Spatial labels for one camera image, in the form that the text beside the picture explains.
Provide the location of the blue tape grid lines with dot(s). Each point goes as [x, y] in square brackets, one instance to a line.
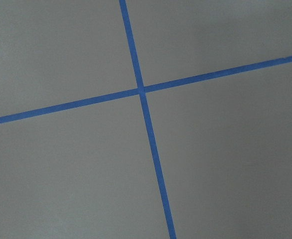
[141, 91]

